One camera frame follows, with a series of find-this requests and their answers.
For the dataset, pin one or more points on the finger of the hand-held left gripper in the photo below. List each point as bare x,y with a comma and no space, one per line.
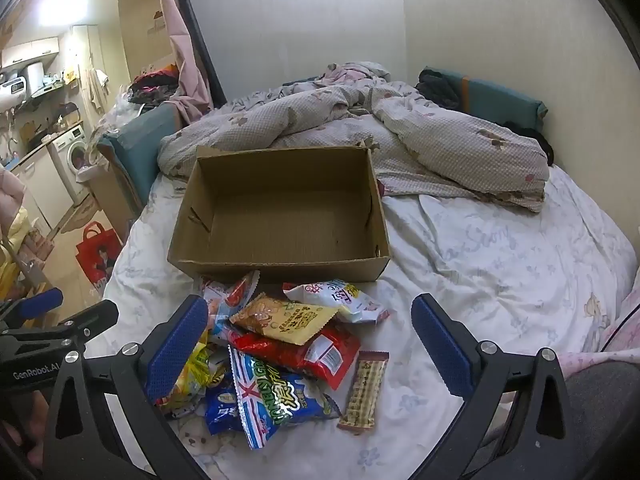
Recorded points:
95,317
42,301

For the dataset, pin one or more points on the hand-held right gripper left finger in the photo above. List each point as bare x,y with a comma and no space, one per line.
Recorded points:
177,347

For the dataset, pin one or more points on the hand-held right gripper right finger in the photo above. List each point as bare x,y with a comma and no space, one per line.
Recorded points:
442,350

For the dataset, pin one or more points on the light blue red snack packet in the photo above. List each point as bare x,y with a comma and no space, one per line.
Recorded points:
227,300

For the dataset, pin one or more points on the dark blue snack packet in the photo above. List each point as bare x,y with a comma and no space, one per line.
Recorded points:
222,410

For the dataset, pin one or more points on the brown snack bar wrapper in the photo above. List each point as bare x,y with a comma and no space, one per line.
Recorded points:
362,392

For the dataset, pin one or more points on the orange yellow snack packet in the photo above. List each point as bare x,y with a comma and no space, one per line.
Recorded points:
280,320

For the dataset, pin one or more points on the flag print snack packet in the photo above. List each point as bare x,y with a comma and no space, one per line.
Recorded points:
270,400

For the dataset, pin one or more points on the white pink print snack packet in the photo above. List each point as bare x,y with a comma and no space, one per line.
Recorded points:
345,300

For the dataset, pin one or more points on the brown cardboard box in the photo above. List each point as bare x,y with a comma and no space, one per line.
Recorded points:
280,230

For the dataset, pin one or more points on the person's left forearm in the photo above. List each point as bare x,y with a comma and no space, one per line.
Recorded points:
25,425

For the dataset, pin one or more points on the yellow jacket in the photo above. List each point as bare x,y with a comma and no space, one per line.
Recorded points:
12,255

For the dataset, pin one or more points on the red tote bag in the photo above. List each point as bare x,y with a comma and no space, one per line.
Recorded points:
97,257

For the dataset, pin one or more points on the patterned floor mat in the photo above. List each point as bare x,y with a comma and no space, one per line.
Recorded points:
80,212

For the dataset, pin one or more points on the pink puffer jacket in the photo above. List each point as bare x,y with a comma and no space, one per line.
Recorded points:
10,190

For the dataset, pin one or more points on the white kitchen base cabinet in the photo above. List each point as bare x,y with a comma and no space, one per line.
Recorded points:
35,185

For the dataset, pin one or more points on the white washing machine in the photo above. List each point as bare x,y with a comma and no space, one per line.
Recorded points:
70,157

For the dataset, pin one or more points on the person's grey trouser leg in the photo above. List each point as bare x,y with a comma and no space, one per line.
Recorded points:
605,410

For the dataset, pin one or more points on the pink printed cloth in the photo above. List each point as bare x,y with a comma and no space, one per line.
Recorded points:
620,330

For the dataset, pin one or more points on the teal footboard cushion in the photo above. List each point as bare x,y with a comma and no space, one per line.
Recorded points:
140,135

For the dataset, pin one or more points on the checked quilt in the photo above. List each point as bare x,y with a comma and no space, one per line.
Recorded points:
440,150

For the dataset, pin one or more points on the white water heater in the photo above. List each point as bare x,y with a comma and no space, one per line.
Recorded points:
12,92

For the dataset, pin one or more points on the hanging towel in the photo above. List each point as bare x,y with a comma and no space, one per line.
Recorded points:
95,85

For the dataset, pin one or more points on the white paper towel roll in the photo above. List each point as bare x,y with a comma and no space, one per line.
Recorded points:
35,77

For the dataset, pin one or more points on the black garment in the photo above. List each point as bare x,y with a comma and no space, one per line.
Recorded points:
535,142

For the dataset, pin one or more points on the pile of clothes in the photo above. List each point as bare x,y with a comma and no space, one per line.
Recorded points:
155,85

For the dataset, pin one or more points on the teal headboard cushion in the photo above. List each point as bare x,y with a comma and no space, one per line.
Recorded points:
500,97

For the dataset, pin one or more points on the dark folded clothes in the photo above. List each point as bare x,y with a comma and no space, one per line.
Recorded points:
437,87

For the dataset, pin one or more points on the pink curtain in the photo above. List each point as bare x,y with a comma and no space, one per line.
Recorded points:
185,60

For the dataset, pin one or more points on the kitchen wall cabinet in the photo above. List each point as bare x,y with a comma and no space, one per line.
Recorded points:
30,52

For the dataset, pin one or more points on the black door frame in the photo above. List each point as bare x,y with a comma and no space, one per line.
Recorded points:
200,40

